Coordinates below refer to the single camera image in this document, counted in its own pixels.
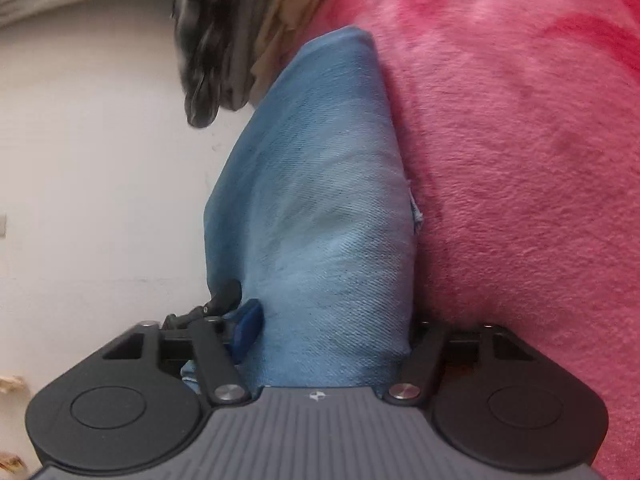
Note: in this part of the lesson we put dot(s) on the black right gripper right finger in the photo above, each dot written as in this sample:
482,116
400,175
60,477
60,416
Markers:
420,370

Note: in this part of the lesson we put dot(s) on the blue denim jeans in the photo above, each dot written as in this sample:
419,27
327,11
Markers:
313,215

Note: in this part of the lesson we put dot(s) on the pink floral bed blanket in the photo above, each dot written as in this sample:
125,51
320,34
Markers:
518,124

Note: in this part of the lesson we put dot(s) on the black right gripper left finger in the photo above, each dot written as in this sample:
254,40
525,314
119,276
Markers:
207,345

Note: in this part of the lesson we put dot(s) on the stack of folded clothes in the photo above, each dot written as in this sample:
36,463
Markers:
231,51

